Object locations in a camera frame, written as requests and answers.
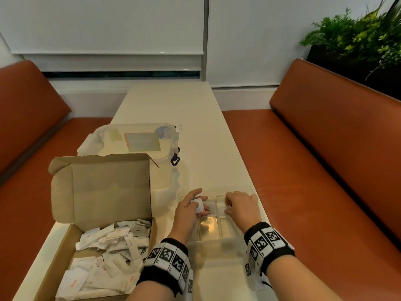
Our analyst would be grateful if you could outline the person's right hand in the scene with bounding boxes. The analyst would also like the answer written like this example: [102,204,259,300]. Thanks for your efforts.
[225,191,263,234]

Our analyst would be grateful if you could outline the person's left hand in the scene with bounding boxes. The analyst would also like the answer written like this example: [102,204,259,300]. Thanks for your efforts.
[168,188,211,247]

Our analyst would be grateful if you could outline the clear compartment tray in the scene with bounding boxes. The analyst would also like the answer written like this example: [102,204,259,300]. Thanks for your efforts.
[179,184,267,258]

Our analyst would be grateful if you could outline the brown cardboard box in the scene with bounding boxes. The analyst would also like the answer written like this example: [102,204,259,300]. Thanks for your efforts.
[33,153,160,301]

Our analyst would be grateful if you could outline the pile of white sachets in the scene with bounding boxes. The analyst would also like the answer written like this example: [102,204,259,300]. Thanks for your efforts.
[56,218,152,301]

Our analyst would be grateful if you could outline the person's right forearm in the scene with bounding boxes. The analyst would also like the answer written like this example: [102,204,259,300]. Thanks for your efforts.
[266,255,344,301]

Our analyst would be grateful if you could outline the black wristband with marker tiles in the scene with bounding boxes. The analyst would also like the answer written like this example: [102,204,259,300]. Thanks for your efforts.
[244,222,296,276]
[137,237,194,297]

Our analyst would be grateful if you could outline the clear lidded plastic container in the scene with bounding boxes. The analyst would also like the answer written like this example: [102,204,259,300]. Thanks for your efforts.
[76,123,182,189]

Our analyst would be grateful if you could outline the orange leather bench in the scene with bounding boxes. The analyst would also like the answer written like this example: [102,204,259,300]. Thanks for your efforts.
[221,59,401,301]
[0,60,113,301]

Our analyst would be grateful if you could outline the black planter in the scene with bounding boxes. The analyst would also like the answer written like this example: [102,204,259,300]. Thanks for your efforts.
[306,45,401,101]

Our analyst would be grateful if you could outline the green leafy plant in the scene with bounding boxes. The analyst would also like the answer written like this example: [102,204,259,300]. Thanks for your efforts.
[300,0,401,79]

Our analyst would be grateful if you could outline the white roller blind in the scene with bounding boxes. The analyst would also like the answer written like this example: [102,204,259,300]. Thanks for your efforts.
[0,0,206,72]

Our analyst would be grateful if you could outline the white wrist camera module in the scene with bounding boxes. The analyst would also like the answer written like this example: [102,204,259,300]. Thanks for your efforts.
[183,268,194,301]
[244,263,273,291]

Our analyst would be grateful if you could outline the grey window frame post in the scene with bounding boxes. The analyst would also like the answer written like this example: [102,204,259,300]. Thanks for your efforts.
[200,0,211,82]

